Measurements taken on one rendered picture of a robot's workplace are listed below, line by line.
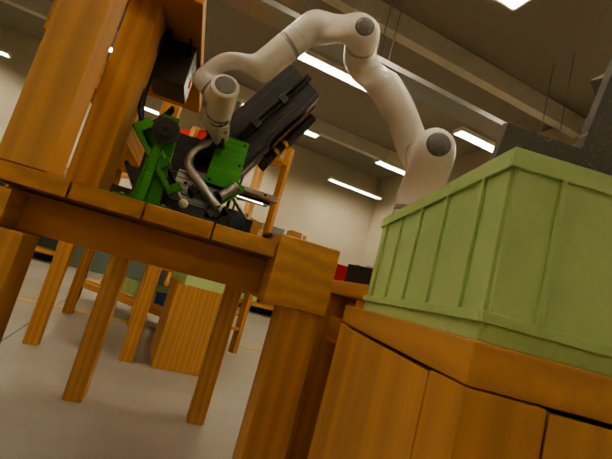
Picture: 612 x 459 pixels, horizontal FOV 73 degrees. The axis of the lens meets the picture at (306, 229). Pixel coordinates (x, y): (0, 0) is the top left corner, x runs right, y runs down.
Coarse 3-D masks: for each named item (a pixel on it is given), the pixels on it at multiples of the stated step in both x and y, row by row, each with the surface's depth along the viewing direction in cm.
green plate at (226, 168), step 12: (228, 144) 153; (240, 144) 155; (216, 156) 150; (228, 156) 152; (240, 156) 153; (216, 168) 148; (228, 168) 150; (240, 168) 152; (204, 180) 146; (216, 180) 147; (228, 180) 148
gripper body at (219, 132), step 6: (204, 120) 140; (210, 126) 137; (216, 126) 134; (222, 126) 134; (228, 126) 135; (210, 132) 140; (216, 132) 136; (222, 132) 137; (228, 132) 138; (216, 138) 139; (228, 138) 142; (216, 144) 142
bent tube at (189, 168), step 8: (200, 144) 146; (208, 144) 147; (192, 152) 144; (192, 160) 143; (192, 168) 142; (192, 176) 141; (200, 184) 141; (208, 192) 141; (208, 200) 141; (216, 200) 141; (216, 208) 143
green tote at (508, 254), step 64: (448, 192) 48; (512, 192) 36; (576, 192) 36; (384, 256) 69; (448, 256) 44; (512, 256) 35; (576, 256) 36; (448, 320) 40; (512, 320) 34; (576, 320) 35
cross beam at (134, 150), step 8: (56, 0) 90; (48, 16) 89; (104, 64) 117; (96, 88) 117; (136, 136) 183; (128, 144) 174; (136, 144) 188; (128, 152) 186; (136, 152) 193; (128, 160) 204; (136, 160) 199
